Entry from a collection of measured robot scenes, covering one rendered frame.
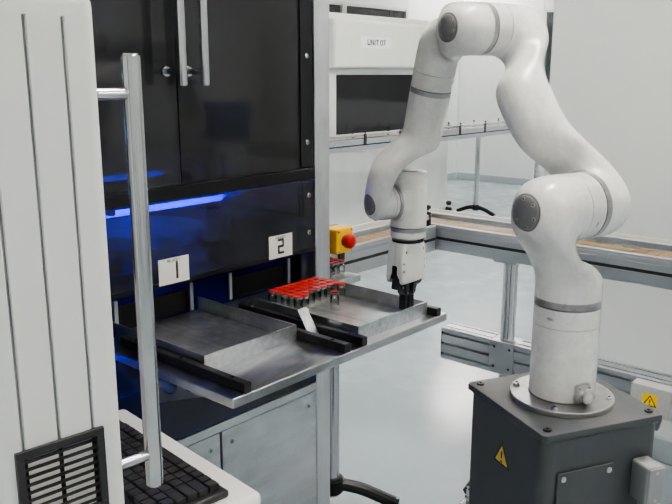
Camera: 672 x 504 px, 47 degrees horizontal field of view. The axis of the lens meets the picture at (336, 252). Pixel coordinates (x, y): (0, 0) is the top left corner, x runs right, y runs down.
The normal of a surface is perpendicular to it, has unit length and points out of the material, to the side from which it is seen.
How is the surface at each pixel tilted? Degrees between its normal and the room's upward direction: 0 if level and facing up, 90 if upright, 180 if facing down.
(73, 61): 90
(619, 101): 90
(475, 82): 90
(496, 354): 90
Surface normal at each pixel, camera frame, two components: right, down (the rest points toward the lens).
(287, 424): 0.75, 0.15
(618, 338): -0.66, 0.17
